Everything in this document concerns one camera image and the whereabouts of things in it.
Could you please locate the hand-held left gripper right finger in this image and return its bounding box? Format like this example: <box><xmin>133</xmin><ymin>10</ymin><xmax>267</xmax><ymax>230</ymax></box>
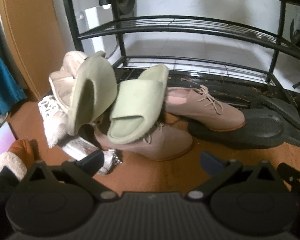
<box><xmin>185</xmin><ymin>151</ymin><xmax>283</xmax><ymax>202</ymax></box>

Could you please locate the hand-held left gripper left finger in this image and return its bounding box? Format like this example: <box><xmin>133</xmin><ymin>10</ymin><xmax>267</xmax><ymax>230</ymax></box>
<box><xmin>22</xmin><ymin>150</ymin><xmax>117</xmax><ymax>202</ymax></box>

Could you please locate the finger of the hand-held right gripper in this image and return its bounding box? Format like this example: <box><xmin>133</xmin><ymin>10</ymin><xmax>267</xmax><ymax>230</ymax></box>
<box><xmin>277</xmin><ymin>163</ymin><xmax>300</xmax><ymax>193</ymax></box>

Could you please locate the pale green slide sandal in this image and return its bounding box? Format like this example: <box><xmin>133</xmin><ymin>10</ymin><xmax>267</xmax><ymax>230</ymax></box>
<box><xmin>68</xmin><ymin>56</ymin><xmax>118</xmax><ymax>135</ymax></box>
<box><xmin>107</xmin><ymin>64</ymin><xmax>169</xmax><ymax>145</ymax></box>

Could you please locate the cream slingback shoe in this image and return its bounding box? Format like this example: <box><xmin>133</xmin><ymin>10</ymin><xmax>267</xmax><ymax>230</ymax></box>
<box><xmin>48</xmin><ymin>69</ymin><xmax>77</xmax><ymax>115</ymax></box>
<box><xmin>61</xmin><ymin>51</ymin><xmax>107</xmax><ymax>80</ymax></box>

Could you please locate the black metal shoe rack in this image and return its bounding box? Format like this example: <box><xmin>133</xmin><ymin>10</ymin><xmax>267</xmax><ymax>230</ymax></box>
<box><xmin>65</xmin><ymin>0</ymin><xmax>300</xmax><ymax>105</ymax></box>

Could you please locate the white pearl platform shoe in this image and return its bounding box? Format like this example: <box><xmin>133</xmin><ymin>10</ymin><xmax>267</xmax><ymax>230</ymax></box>
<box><xmin>61</xmin><ymin>140</ymin><xmax>122</xmax><ymax>175</ymax></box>

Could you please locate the pink lace-up heeled shoe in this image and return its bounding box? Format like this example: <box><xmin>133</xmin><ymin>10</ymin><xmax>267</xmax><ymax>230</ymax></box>
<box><xmin>94</xmin><ymin>120</ymin><xmax>193</xmax><ymax>162</ymax></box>
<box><xmin>164</xmin><ymin>85</ymin><xmax>246</xmax><ymax>132</ymax></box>

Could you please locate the dark grey slide sandal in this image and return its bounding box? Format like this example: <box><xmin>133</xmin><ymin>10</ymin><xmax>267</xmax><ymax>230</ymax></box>
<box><xmin>255</xmin><ymin>96</ymin><xmax>300</xmax><ymax>148</ymax></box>
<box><xmin>187</xmin><ymin>109</ymin><xmax>284</xmax><ymax>150</ymax></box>

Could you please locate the white chunky sneaker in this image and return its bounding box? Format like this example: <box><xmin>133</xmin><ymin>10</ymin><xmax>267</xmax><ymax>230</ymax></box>
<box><xmin>38</xmin><ymin>94</ymin><xmax>73</xmax><ymax>148</ymax></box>

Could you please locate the orange fur-lined slipper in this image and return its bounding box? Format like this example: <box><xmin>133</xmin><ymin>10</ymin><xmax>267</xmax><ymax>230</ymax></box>
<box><xmin>0</xmin><ymin>139</ymin><xmax>35</xmax><ymax>180</ymax></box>

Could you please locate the teal cloth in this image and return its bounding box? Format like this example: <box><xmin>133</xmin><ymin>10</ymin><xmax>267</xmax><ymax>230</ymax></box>
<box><xmin>0</xmin><ymin>0</ymin><xmax>28</xmax><ymax>128</ymax></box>

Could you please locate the white storage box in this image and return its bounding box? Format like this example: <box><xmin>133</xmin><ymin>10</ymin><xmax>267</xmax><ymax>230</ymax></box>
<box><xmin>77</xmin><ymin>5</ymin><xmax>115</xmax><ymax>53</ymax></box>

